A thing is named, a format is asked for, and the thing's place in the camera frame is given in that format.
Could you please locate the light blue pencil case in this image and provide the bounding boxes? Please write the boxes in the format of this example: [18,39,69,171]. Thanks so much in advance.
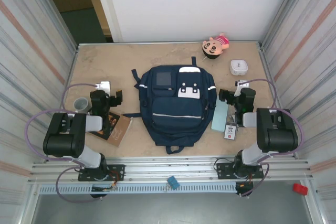
[211,102,228,133]

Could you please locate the brown hardcover book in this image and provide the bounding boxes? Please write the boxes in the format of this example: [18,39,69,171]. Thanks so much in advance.
[86,111,133,148]

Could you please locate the black white card pack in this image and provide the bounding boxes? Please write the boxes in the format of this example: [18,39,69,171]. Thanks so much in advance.
[223,123,238,140]

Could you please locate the navy blue backpack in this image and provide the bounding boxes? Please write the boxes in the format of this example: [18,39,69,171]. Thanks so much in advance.
[131,56,217,155]

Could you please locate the small clear packaged supplies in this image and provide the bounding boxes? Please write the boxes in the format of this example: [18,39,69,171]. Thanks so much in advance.
[227,113,240,125]

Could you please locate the grey plastic cup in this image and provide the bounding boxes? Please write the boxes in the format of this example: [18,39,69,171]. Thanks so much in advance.
[73,97,93,112]

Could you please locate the white square box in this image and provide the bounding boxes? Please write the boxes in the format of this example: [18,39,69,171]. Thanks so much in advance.
[229,60,249,77]

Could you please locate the plush doll with pink shirt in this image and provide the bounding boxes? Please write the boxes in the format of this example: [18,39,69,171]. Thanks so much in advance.
[201,32,229,60]

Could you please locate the blue binder clip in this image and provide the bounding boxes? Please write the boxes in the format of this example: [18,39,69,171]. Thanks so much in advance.
[167,175,181,190]

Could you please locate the red plastic block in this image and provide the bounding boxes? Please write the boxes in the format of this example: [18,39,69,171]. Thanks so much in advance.
[293,183,308,196]

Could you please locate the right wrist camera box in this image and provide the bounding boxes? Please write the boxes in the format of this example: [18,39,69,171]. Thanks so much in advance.
[234,79,250,97]

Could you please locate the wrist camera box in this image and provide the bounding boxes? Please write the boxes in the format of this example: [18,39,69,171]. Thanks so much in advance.
[234,79,250,97]
[94,81,112,94]

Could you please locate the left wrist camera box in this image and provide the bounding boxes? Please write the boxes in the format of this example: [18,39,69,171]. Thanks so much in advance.
[94,81,112,94]

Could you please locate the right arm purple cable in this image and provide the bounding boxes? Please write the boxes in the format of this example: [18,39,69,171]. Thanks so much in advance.
[237,78,305,198]

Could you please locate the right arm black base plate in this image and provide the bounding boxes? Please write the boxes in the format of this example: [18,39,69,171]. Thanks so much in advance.
[216,162,264,180]

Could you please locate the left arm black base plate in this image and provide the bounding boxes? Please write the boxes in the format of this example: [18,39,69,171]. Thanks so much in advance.
[78,164,125,182]

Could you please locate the aluminium rail frame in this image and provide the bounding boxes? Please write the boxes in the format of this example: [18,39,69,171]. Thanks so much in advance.
[30,155,314,185]

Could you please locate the black wired connector board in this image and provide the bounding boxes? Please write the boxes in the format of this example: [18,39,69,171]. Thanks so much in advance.
[235,180,255,198]
[90,184,118,199]

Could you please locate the slotted grey cable duct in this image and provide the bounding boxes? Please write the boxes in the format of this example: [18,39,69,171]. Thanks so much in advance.
[38,184,237,195]

